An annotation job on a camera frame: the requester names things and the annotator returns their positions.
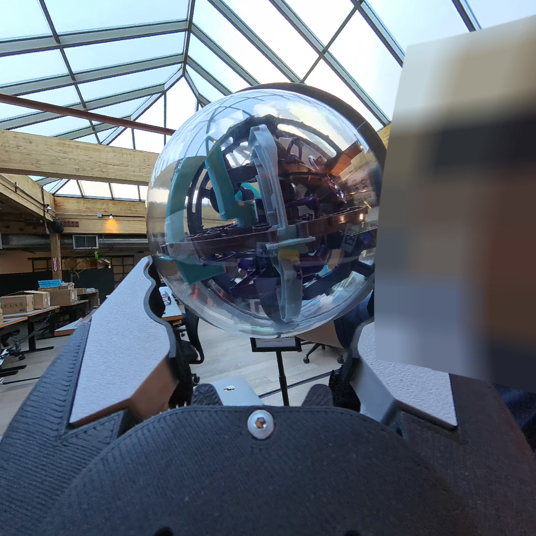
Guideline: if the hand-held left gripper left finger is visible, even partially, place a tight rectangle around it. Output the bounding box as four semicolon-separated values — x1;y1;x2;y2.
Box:
68;255;187;428

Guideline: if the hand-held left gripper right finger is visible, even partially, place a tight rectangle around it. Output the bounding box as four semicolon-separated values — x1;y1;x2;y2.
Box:
329;320;458;430

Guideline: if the clear plastic maze ball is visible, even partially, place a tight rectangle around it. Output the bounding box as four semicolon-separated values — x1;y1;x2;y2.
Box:
146;83;388;338

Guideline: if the white desk with wooden edge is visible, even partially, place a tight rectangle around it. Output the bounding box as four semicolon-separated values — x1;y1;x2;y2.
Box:
160;286;186;323

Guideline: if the wooden desk with black legs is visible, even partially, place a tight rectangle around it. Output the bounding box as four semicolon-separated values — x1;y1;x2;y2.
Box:
0;306;62;353

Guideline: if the black sign stand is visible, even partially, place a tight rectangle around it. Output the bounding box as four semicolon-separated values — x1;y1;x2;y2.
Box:
250;334;302;407

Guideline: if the red steel pipe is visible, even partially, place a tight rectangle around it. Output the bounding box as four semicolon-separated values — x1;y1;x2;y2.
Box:
0;92;176;137

